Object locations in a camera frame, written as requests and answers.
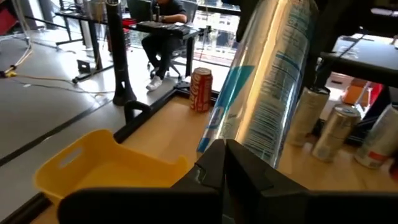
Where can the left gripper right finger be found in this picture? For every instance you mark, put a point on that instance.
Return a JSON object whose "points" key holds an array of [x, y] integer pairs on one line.
{"points": [[280, 205]]}

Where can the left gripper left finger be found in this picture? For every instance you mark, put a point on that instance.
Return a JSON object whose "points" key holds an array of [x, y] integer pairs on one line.
{"points": [[186, 202]]}

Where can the silver slim can blue tab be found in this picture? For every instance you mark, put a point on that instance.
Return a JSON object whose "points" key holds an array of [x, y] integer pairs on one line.
{"points": [[264, 77], [334, 137]]}

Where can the white Celsius can black lid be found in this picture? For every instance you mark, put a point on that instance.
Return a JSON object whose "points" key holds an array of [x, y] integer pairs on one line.
{"points": [[379, 140], [306, 118]]}

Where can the red Coca-Cola can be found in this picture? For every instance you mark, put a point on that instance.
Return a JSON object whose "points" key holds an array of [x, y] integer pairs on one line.
{"points": [[201, 90]]}

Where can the yellow plastic bin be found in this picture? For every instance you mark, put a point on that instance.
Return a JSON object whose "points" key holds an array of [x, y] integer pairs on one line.
{"points": [[102, 174]]}

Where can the orange cardboard box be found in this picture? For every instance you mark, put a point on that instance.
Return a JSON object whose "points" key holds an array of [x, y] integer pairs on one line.
{"points": [[354, 93]]}

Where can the person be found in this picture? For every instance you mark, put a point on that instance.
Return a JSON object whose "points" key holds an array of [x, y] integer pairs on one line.
{"points": [[161, 46]]}

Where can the black side desk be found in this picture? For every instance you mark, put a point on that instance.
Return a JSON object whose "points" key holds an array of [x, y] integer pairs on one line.
{"points": [[367, 68]]}

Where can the small black floor box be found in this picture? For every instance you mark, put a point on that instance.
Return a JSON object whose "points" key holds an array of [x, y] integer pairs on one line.
{"points": [[83, 66]]}

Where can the black keyboard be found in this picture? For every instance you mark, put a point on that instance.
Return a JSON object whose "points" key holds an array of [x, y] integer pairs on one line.
{"points": [[161, 27]]}

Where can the black office desk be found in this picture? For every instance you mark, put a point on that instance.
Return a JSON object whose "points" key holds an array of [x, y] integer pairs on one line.
{"points": [[94, 46]]}

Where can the red box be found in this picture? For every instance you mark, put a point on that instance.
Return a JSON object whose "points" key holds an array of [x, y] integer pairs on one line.
{"points": [[128, 22]]}

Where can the office chair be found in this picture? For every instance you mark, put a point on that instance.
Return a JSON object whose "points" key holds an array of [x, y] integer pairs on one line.
{"points": [[191, 9]]}

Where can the grey laptop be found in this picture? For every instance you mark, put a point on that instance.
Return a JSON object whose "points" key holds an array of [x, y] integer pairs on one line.
{"points": [[140, 11]]}

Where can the silver metal container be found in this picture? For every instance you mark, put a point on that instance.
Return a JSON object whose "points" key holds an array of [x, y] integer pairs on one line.
{"points": [[94, 9]]}

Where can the red cabinet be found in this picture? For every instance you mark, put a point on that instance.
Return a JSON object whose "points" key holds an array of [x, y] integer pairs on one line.
{"points": [[6, 21]]}

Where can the black floor post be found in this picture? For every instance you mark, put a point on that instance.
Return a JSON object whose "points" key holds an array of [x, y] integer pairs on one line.
{"points": [[119, 62]]}

